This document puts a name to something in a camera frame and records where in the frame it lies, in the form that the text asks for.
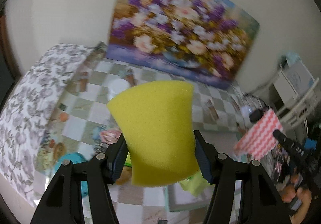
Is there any yellow sponge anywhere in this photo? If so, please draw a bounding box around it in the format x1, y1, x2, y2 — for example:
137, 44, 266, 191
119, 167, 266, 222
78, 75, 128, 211
107, 80, 201, 187

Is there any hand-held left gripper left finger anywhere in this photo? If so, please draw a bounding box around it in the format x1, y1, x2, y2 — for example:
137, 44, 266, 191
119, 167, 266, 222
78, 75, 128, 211
30, 132, 129, 224

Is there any flower painting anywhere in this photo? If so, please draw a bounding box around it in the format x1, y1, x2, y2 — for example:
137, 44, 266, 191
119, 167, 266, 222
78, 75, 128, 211
105, 0, 260, 90

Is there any lime yellow cloth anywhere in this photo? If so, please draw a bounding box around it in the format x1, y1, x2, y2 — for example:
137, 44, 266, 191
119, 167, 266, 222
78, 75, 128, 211
179, 171, 211, 195

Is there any white chair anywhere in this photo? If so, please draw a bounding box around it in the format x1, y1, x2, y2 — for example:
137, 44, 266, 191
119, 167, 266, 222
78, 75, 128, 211
269, 71, 321, 134

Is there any checked tablecloth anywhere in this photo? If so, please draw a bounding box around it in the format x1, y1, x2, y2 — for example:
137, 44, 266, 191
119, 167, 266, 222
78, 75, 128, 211
34, 58, 276, 224

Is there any brown wooden door frame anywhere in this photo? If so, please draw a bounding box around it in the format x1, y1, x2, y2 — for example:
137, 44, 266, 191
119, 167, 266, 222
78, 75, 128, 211
0, 8, 22, 79

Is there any teal cloth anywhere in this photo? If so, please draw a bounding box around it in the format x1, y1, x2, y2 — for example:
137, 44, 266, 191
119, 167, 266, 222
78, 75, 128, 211
281, 52, 301, 67

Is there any person's right hand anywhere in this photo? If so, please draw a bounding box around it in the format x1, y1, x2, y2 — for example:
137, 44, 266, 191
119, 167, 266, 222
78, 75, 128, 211
281, 174, 315, 219

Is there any pink white wavy cloth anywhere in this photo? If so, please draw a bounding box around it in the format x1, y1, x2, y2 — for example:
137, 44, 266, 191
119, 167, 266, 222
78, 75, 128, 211
233, 110, 284, 162

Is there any grey floral tablecloth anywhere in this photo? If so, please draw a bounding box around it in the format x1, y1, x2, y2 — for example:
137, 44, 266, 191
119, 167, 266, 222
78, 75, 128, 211
0, 43, 96, 208

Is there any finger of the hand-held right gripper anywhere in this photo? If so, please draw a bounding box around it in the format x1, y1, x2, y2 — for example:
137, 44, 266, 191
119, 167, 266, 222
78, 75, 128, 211
273, 129, 308, 163

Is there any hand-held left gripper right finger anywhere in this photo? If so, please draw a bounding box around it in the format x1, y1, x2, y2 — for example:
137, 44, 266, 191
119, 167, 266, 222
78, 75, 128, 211
193, 130, 285, 224

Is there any white framed sign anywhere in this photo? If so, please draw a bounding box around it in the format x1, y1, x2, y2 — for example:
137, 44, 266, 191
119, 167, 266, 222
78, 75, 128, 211
273, 61, 315, 100

